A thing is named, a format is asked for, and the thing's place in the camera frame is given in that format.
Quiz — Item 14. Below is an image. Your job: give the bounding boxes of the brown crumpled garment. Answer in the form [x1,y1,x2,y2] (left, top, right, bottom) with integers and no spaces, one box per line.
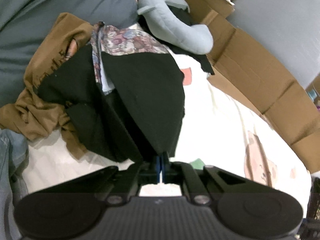
[1,12,93,159]

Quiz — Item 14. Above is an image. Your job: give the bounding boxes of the black cloth under pillow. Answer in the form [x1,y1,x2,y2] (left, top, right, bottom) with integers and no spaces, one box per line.
[138,7,214,75]

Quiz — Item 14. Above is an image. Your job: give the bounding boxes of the light blue denim garment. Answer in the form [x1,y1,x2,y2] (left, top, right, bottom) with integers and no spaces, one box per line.
[1,129,28,239]

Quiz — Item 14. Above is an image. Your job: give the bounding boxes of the black bear-pattern shorts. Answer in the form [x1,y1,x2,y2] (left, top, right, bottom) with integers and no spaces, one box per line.
[37,21,186,163]

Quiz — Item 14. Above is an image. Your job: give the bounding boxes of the brown cardboard box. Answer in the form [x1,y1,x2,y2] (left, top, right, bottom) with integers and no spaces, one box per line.
[185,0,319,173]

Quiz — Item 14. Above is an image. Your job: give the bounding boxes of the cream bear print duvet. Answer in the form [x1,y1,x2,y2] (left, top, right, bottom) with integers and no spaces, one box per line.
[22,55,311,206]

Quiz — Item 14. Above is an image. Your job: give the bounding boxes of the light blue neck pillow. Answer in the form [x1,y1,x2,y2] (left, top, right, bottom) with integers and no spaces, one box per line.
[137,0,214,55]

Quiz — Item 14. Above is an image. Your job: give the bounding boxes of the grey-blue blanket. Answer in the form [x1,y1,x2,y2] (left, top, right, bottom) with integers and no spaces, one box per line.
[1,0,137,106]

